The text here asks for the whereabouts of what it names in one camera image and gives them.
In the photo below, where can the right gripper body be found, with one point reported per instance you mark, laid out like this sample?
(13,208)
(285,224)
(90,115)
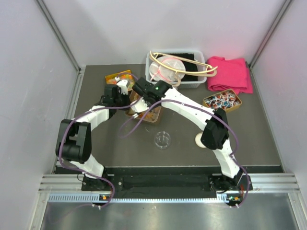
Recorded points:
(146,101)

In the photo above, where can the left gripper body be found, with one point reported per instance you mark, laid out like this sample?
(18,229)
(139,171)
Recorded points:
(122,100)

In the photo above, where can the gold tin pastel gummies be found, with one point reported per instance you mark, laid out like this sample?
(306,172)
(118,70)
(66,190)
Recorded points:
(153,117)

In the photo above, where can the clear round container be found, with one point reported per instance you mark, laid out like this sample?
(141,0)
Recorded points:
(162,140)

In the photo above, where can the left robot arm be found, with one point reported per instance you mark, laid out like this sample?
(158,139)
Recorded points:
(74,142)

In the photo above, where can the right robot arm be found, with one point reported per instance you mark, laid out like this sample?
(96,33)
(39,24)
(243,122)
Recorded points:
(212,123)

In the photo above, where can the gold tin wrapped candies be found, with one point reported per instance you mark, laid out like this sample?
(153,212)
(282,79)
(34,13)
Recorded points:
(227,100)

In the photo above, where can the gold tin colourful gummies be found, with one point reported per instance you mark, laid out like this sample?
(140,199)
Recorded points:
(124,75)

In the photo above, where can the grey plastic basket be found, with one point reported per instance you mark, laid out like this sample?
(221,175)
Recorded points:
(176,79)

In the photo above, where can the black cloth in basket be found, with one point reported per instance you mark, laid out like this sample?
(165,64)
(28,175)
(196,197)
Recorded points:
(178,64)

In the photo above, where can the wooden clothes hanger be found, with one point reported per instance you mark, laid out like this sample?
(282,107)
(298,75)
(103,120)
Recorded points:
(182,69)

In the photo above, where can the white round lid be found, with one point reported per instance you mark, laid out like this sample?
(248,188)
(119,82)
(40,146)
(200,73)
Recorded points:
(198,140)

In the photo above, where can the pink cloth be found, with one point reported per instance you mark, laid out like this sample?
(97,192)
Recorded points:
(231,74)

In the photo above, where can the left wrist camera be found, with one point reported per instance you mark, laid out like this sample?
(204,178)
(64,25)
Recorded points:
(123,85)

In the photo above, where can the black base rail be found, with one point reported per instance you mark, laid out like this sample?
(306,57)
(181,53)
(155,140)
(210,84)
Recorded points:
(173,182)

